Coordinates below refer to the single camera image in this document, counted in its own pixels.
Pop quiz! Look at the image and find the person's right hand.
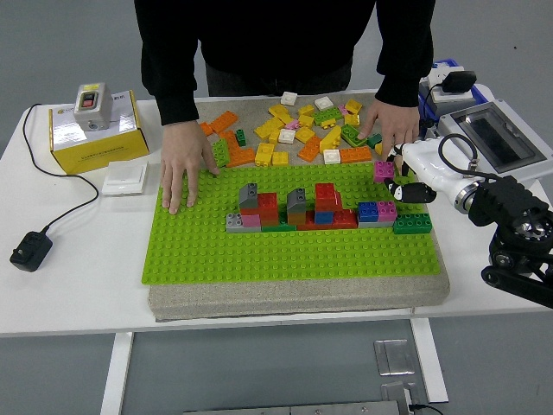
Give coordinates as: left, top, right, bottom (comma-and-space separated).
159, 119, 222, 216

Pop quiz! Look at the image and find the thin black cable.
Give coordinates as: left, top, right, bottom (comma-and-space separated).
408, 402, 446, 415

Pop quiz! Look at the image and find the grey sloped toy brick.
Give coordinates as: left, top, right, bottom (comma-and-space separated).
238, 182, 260, 210
287, 188, 308, 214

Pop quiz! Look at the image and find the metal floor plate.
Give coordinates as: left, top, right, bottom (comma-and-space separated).
379, 382, 429, 405
373, 339, 416, 376

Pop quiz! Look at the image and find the red long toy brick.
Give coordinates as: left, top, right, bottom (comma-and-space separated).
296, 208, 359, 231

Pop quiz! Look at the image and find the black power adapter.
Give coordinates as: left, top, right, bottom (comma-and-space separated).
9, 231, 54, 272

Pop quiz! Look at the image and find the person's left hand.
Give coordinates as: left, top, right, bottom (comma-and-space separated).
357, 99, 421, 157

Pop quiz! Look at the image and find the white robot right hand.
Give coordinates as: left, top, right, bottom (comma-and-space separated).
384, 137, 470, 205

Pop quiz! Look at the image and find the yellow long toy brick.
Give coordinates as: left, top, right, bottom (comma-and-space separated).
252, 117, 287, 142

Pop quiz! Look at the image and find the grey metal base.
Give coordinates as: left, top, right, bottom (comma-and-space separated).
181, 399, 407, 415

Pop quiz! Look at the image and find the grey-brown foam mat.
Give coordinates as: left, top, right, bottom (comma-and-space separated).
148, 91, 450, 322

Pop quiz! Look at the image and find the dark green long brick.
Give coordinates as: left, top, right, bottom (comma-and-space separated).
260, 210, 299, 233
391, 212, 434, 235

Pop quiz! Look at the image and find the blue plastic bin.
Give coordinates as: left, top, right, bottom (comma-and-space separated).
417, 58, 489, 130

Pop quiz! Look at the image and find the grey enclosure with clear lid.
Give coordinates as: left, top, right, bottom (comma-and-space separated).
422, 99, 553, 186

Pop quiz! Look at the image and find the red toy brick stack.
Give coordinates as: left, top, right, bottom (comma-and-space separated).
315, 182, 343, 214
257, 192, 280, 221

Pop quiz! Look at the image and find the yellow cardboard box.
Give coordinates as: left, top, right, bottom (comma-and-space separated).
48, 89, 151, 176

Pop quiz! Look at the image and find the black plug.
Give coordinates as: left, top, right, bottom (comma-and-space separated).
441, 70, 478, 94

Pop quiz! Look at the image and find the lime green long brick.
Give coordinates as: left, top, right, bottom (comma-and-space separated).
312, 107, 345, 128
211, 138, 232, 169
340, 124, 370, 149

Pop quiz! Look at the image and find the person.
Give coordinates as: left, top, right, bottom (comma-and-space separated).
133, 0, 436, 99

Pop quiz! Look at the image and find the green studded baseplate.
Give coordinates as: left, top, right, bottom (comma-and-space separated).
141, 162, 442, 285

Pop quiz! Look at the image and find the white wall switch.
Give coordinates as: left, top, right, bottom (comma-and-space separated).
101, 161, 149, 197

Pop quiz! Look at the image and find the black adapter cord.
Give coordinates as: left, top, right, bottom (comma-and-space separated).
20, 103, 101, 233

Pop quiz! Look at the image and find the orange long toy brick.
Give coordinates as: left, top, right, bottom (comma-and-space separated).
209, 111, 240, 134
339, 145, 374, 165
296, 135, 323, 163
225, 147, 257, 169
218, 129, 244, 163

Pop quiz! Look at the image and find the yellow sloped toy brick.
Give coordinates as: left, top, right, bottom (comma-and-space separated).
318, 124, 343, 155

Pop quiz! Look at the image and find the grey push-button switch box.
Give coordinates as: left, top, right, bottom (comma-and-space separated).
73, 82, 113, 133

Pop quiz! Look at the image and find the white table leg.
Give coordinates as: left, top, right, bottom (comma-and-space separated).
409, 313, 450, 404
99, 330, 136, 415

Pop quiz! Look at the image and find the black plug cable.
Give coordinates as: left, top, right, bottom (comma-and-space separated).
419, 84, 446, 131

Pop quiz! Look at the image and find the white power socket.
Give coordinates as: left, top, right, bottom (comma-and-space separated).
418, 63, 476, 105

